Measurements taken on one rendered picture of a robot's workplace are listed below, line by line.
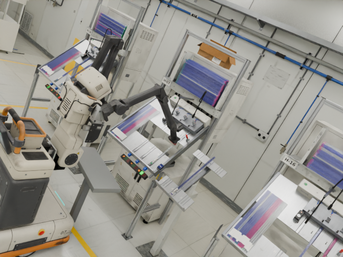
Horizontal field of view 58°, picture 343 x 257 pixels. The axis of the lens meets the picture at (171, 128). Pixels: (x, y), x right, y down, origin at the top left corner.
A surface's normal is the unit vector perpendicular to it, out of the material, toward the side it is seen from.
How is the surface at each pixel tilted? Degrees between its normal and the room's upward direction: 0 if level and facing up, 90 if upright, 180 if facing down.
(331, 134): 90
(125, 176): 90
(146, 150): 42
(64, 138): 82
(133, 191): 90
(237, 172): 90
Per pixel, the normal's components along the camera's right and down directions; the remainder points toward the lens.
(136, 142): -0.08, -0.64
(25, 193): 0.64, 0.52
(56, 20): -0.58, 0.00
